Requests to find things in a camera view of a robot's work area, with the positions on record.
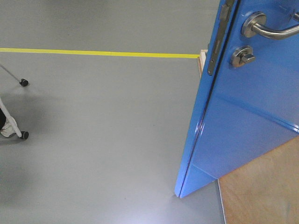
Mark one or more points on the metal latch face plate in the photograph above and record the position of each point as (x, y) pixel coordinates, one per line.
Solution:
(223, 19)

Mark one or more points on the plywood platform of blue door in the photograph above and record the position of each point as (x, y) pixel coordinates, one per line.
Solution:
(261, 186)

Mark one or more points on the white wooden edge beam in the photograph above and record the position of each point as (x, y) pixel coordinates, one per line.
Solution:
(202, 59)

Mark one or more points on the blue door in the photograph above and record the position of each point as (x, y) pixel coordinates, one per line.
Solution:
(280, 14)

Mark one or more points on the silver lever door handle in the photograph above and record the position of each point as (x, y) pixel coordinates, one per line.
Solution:
(255, 25)

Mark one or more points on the seated person in black trousers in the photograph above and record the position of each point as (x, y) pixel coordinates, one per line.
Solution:
(5, 128)

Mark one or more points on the silver thumb-turn lock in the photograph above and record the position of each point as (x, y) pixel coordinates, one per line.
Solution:
(242, 55)

